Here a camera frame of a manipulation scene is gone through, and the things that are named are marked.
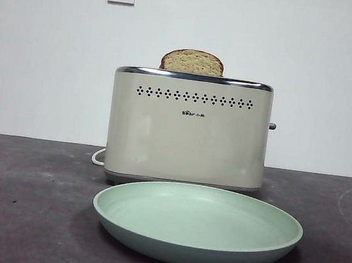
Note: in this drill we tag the large square bread slice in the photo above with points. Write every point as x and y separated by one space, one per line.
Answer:
192 63

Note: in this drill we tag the pale green round plate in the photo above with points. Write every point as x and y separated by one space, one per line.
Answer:
196 227

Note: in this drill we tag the cream two-slot toaster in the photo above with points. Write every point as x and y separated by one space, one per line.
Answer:
188 139

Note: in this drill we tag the grey toaster lever knob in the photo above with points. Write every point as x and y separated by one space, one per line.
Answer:
273 126

